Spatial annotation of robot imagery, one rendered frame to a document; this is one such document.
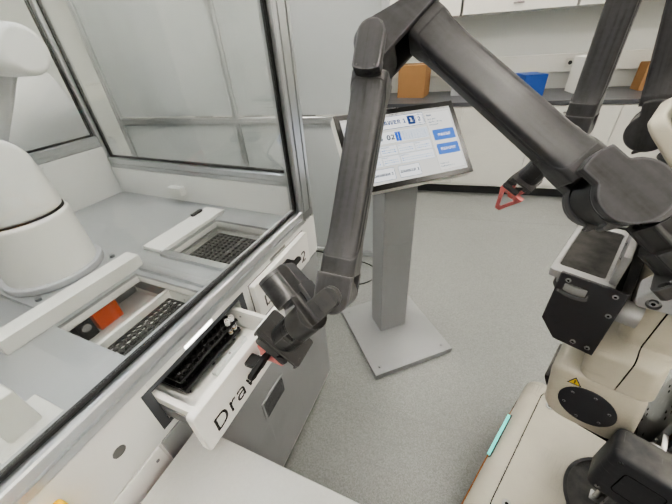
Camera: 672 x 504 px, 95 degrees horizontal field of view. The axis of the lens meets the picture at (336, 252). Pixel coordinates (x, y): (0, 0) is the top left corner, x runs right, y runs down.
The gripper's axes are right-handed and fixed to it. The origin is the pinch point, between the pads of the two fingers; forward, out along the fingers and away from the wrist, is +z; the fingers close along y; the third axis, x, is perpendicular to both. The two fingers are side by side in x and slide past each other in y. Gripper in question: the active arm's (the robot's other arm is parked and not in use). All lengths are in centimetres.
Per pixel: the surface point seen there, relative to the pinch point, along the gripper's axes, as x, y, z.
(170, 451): 18.4, 2.0, 21.0
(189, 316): 3.4, 16.9, 1.9
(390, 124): -92, 16, -23
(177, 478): 21.6, -2.0, 17.0
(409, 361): -76, -68, 54
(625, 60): -381, -96, -118
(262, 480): 15.9, -14.1, 7.4
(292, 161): -43, 28, -12
